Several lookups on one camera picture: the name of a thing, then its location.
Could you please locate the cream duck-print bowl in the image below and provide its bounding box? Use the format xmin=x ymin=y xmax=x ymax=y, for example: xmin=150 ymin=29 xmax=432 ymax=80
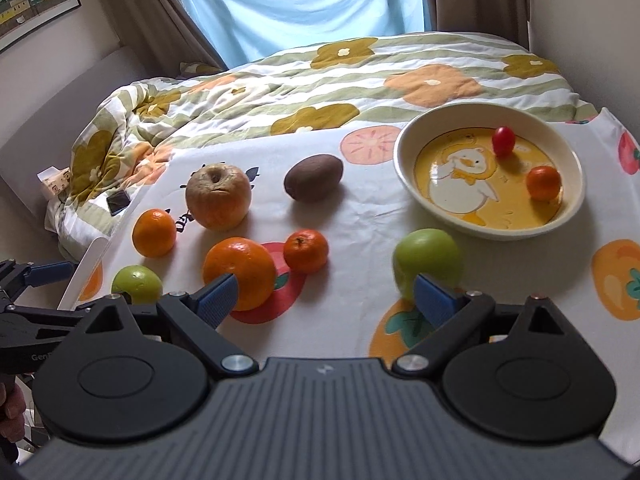
xmin=393 ymin=106 xmax=586 ymax=242

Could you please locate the medium mandarin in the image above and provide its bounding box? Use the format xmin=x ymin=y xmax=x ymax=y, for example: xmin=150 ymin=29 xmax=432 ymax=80
xmin=132 ymin=209 xmax=178 ymax=258

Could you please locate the large green apple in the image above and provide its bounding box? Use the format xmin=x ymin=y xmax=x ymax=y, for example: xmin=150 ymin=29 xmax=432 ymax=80
xmin=392 ymin=228 xmax=463 ymax=302

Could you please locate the white fruit-print cloth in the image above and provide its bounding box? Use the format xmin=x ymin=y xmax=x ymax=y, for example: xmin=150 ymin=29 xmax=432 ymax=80
xmin=57 ymin=107 xmax=640 ymax=461

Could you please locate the orange cherry tomato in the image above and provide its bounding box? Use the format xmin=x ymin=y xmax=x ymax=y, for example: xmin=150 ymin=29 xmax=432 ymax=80
xmin=526 ymin=165 xmax=562 ymax=201

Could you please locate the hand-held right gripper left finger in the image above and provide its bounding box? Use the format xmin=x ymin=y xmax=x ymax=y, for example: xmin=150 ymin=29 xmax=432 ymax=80
xmin=75 ymin=274 xmax=261 ymax=381

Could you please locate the brown kiwi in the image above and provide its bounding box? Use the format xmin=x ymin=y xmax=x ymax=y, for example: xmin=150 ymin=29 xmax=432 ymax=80
xmin=284 ymin=154 xmax=345 ymax=203

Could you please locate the small green apple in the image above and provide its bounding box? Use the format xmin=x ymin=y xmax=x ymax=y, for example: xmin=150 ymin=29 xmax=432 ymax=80
xmin=111 ymin=265 xmax=164 ymax=305

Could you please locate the red cherry tomato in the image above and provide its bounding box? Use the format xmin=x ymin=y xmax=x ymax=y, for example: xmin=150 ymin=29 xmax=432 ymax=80
xmin=492 ymin=126 xmax=516 ymax=157

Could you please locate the light blue cloth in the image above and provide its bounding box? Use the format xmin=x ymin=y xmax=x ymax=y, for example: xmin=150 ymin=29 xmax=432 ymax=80
xmin=177 ymin=0 xmax=433 ymax=71

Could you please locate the floral striped blanket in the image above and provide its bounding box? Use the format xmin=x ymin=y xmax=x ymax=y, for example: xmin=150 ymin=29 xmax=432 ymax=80
xmin=45 ymin=32 xmax=598 ymax=256

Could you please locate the person's left hand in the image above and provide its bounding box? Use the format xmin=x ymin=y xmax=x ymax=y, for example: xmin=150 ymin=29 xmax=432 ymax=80
xmin=0 ymin=382 xmax=27 ymax=443

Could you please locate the small mandarin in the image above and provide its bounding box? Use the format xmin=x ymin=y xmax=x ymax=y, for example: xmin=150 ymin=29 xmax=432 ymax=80
xmin=283 ymin=229 xmax=330 ymax=274

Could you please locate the large orange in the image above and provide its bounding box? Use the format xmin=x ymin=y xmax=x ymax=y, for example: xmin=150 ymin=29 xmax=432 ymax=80
xmin=202 ymin=237 xmax=277 ymax=312

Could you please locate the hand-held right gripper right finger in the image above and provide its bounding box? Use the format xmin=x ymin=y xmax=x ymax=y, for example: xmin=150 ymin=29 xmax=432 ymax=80
xmin=391 ymin=273 xmax=577 ymax=379

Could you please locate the small white carton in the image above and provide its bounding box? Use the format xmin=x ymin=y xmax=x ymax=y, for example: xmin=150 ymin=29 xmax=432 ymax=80
xmin=37 ymin=166 xmax=71 ymax=198

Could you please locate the dark phone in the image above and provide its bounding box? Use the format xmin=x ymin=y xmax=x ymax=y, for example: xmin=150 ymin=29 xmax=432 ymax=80
xmin=106 ymin=190 xmax=132 ymax=217

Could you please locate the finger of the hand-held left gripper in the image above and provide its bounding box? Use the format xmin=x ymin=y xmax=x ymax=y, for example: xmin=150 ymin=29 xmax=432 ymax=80
xmin=0 ymin=259 xmax=79 ymax=306

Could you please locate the wrinkled brownish apple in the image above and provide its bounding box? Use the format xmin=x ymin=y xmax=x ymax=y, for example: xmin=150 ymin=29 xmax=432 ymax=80
xmin=185 ymin=162 xmax=252 ymax=232

